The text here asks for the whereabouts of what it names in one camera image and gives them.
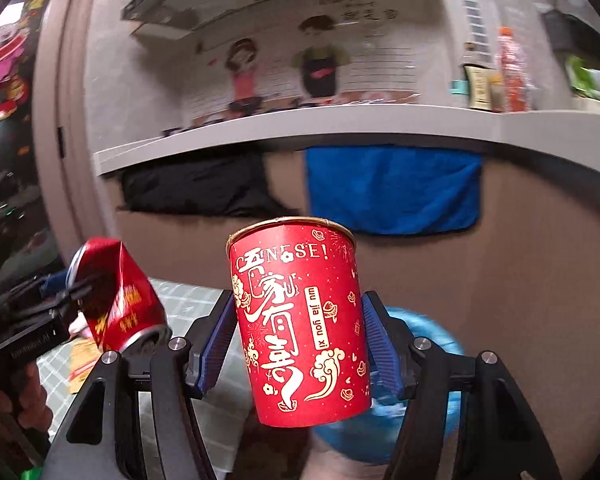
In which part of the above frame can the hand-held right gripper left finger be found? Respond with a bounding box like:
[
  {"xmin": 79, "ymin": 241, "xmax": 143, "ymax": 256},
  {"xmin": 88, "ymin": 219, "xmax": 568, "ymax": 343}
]
[{"xmin": 40, "ymin": 290, "xmax": 241, "ymax": 480}]

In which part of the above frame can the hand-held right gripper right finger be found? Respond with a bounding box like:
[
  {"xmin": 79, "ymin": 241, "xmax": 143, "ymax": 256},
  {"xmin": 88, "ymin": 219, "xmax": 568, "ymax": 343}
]
[{"xmin": 361, "ymin": 290, "xmax": 563, "ymax": 480}]

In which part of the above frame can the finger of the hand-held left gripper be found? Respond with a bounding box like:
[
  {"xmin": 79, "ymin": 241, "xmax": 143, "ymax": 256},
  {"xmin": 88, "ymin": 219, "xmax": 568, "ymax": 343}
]
[
  {"xmin": 14, "ymin": 286, "xmax": 100, "ymax": 329},
  {"xmin": 0, "ymin": 269, "xmax": 100, "ymax": 312}
]

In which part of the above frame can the bin with blue bag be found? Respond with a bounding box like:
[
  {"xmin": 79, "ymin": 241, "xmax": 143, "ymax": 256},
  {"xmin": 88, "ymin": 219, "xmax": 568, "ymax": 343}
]
[{"xmin": 310, "ymin": 305, "xmax": 467, "ymax": 466}]

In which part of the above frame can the crushed red can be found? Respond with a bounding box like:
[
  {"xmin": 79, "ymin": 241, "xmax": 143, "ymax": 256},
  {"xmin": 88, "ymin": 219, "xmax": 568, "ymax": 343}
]
[{"xmin": 66, "ymin": 236, "xmax": 173, "ymax": 356}]

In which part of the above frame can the red printed paper cup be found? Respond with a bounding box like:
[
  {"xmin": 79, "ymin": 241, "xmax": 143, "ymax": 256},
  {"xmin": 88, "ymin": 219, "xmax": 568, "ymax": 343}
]
[{"xmin": 226, "ymin": 216, "xmax": 372, "ymax": 428}]

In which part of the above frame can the person's left hand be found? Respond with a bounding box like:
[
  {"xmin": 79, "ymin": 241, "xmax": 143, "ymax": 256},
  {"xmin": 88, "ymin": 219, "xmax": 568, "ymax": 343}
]
[{"xmin": 0, "ymin": 362, "xmax": 53, "ymax": 433}]

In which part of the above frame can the yellow paper piece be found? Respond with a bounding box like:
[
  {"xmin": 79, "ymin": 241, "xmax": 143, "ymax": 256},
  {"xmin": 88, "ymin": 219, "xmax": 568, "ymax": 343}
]
[{"xmin": 67, "ymin": 337, "xmax": 104, "ymax": 395}]

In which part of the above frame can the dark door with festive stickers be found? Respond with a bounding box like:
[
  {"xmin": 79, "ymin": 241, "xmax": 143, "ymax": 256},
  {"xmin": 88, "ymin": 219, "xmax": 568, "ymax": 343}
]
[{"xmin": 0, "ymin": 0, "xmax": 67, "ymax": 293}]

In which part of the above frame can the blue towel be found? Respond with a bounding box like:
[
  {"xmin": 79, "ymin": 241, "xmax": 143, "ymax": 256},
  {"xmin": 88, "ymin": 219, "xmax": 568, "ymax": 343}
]
[{"xmin": 305, "ymin": 145, "xmax": 482, "ymax": 237}]

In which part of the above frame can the black cloth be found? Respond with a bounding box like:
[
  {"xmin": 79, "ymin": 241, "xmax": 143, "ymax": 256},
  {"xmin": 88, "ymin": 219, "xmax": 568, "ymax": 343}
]
[{"xmin": 117, "ymin": 152, "xmax": 301, "ymax": 218}]

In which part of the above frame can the dark bottle with cream label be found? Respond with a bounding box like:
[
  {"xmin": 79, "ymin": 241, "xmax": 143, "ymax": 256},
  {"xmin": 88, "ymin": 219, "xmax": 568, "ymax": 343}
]
[{"xmin": 461, "ymin": 42, "xmax": 499, "ymax": 112}]

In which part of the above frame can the orange plastic bottle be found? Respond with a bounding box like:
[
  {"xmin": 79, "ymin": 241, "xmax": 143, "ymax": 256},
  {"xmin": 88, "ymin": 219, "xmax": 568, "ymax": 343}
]
[{"xmin": 495, "ymin": 26, "xmax": 532, "ymax": 113}]

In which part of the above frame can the green packet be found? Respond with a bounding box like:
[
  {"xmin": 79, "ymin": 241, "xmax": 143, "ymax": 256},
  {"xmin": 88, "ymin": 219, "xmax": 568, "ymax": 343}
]
[{"xmin": 565, "ymin": 55, "xmax": 600, "ymax": 107}]

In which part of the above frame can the cartoon wall sticker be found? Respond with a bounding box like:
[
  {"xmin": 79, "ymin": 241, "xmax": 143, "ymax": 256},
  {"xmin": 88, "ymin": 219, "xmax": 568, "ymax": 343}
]
[{"xmin": 182, "ymin": 0, "xmax": 422, "ymax": 122}]

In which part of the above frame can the black wall rack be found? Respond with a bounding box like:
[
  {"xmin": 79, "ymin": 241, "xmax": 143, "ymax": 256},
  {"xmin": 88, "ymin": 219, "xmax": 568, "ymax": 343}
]
[{"xmin": 539, "ymin": 7, "xmax": 600, "ymax": 68}]

